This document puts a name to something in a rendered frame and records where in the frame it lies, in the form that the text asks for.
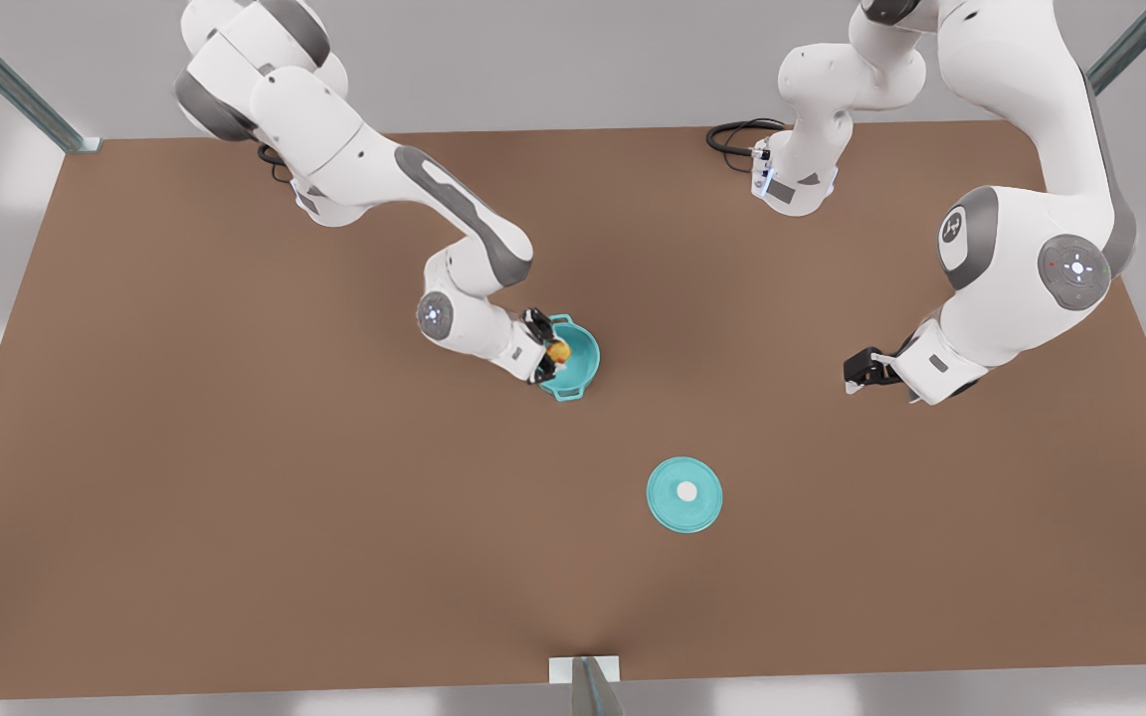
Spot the teal pot lid white knob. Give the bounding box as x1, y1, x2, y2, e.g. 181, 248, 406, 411
646, 456, 724, 534

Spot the teal pot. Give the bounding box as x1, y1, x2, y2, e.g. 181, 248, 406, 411
539, 314, 601, 403

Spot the silver frame post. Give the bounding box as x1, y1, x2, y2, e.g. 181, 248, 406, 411
0, 0, 101, 154
1087, 0, 1146, 96
548, 655, 624, 716

